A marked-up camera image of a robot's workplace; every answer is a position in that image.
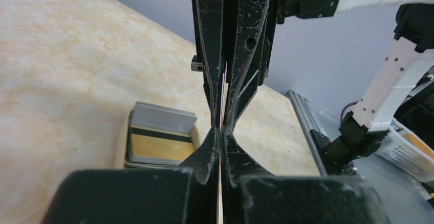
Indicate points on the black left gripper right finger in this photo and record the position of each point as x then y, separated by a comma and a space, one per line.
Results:
251, 194

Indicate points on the beige oval card tray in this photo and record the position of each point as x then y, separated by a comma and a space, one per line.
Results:
144, 147

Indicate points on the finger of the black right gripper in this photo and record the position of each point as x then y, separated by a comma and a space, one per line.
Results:
210, 22

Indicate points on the gold credit card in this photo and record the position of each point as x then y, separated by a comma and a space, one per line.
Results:
223, 97

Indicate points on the aluminium frame rail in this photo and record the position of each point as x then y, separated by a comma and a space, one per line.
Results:
307, 122

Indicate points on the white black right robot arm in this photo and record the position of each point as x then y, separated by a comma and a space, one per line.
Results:
411, 56

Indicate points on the white plastic basket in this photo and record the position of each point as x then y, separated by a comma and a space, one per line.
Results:
407, 151

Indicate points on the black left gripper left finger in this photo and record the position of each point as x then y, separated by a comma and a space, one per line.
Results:
185, 194

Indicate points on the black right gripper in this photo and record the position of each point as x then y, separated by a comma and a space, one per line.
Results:
247, 41

